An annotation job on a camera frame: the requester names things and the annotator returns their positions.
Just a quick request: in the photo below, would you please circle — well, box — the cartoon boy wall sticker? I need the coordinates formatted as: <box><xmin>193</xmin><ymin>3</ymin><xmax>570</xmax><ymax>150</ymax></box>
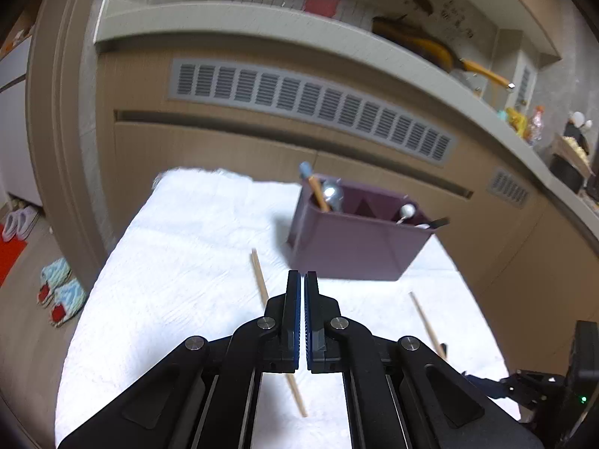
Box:
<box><xmin>402</xmin><ymin>0</ymin><xmax>434</xmax><ymax>17</ymax></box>

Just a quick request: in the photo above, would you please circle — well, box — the long grey vent grille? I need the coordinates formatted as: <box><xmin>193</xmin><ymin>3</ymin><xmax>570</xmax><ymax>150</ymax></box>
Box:
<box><xmin>168</xmin><ymin>58</ymin><xmax>458</xmax><ymax>168</ymax></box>

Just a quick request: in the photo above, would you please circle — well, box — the wooden kitchen cabinet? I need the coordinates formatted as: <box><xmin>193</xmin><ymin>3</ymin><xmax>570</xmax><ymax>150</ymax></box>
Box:
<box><xmin>28</xmin><ymin>0</ymin><xmax>599</xmax><ymax>384</ymax></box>

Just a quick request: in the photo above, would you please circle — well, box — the brown wooden spoon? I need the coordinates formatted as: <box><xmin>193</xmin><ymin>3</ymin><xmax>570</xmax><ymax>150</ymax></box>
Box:
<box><xmin>309</xmin><ymin>175</ymin><xmax>331</xmax><ymax>213</ymax></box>

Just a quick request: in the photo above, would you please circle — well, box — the purple plastic utensil holder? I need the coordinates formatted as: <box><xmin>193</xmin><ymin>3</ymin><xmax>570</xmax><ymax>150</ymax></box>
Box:
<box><xmin>286</xmin><ymin>174</ymin><xmax>438</xmax><ymax>282</ymax></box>

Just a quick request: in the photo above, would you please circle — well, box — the white wall box with louvres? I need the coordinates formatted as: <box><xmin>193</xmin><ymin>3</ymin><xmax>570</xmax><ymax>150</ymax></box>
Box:
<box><xmin>510</xmin><ymin>51</ymin><xmax>536</xmax><ymax>108</ymax></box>

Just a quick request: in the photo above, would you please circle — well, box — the white quilted towel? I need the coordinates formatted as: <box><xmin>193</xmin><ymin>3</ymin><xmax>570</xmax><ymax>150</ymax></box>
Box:
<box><xmin>55</xmin><ymin>167</ymin><xmax>522</xmax><ymax>449</ymax></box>

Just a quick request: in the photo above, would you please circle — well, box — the grey slipper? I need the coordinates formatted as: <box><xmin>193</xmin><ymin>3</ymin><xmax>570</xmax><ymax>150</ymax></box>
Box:
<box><xmin>19</xmin><ymin>208</ymin><xmax>41</xmax><ymax>239</ymax></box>
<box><xmin>2</xmin><ymin>210</ymin><xmax>24</xmax><ymax>241</ymax></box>

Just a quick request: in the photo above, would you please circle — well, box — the upper wall cabinet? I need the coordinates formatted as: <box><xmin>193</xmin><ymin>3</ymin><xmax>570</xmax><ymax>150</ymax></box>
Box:
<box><xmin>451</xmin><ymin>0</ymin><xmax>562</xmax><ymax>61</ymax></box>

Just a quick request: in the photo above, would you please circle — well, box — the clear bottle with orange cap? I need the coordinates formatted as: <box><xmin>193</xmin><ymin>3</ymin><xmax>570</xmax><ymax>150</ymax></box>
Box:
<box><xmin>526</xmin><ymin>105</ymin><xmax>546</xmax><ymax>146</ymax></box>

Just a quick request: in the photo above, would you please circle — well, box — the white shelf cabinet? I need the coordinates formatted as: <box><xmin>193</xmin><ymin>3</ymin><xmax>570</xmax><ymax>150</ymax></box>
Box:
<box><xmin>0</xmin><ymin>28</ymin><xmax>43</xmax><ymax>207</ymax></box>

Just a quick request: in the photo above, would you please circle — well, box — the wooden chopstick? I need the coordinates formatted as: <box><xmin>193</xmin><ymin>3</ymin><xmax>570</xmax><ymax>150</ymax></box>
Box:
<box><xmin>251</xmin><ymin>249</ymin><xmax>308</xmax><ymax>418</ymax></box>
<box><xmin>408</xmin><ymin>292</ymin><xmax>447</xmax><ymax>358</ymax></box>

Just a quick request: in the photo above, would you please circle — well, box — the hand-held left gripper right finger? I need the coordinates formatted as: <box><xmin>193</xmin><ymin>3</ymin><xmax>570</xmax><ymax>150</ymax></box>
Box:
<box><xmin>304</xmin><ymin>270</ymin><xmax>548</xmax><ymax>449</ymax></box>

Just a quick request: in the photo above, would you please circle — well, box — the red floor mat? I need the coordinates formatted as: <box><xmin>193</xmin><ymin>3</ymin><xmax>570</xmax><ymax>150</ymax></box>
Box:
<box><xmin>0</xmin><ymin>236</ymin><xmax>29</xmax><ymax>286</ymax></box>

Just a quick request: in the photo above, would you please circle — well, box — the black wok with orange handle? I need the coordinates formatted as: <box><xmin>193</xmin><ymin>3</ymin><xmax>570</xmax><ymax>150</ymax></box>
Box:
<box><xmin>372</xmin><ymin>15</ymin><xmax>516</xmax><ymax>89</ymax></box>

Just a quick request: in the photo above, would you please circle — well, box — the black pot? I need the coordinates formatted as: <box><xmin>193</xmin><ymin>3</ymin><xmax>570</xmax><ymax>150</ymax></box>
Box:
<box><xmin>547</xmin><ymin>154</ymin><xmax>583</xmax><ymax>192</ymax></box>

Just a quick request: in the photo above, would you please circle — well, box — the pile of small packets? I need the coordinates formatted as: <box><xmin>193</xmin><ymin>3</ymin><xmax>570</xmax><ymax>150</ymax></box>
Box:
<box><xmin>0</xmin><ymin>28</ymin><xmax>29</xmax><ymax>52</ymax></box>

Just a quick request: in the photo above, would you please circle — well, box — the beige kitchen countertop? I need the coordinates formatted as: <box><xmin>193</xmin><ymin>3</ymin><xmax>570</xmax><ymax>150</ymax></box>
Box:
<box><xmin>94</xmin><ymin>0</ymin><xmax>599</xmax><ymax>225</ymax></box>

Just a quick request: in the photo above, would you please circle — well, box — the short grey vent grille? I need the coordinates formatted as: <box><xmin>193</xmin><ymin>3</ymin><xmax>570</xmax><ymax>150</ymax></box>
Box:
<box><xmin>487</xmin><ymin>167</ymin><xmax>532</xmax><ymax>209</ymax></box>

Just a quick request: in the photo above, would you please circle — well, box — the dark metal spoon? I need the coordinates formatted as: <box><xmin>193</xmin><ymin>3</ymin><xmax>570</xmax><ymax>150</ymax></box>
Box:
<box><xmin>320</xmin><ymin>180</ymin><xmax>344</xmax><ymax>211</ymax></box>

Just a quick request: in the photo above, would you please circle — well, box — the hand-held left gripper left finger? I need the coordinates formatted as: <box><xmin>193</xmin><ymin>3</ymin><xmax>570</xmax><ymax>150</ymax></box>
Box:
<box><xmin>56</xmin><ymin>270</ymin><xmax>302</xmax><ymax>449</ymax></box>

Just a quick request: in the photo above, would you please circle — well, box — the yellow food package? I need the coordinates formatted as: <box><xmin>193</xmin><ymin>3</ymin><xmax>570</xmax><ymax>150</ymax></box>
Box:
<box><xmin>505</xmin><ymin>107</ymin><xmax>527</xmax><ymax>136</ymax></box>

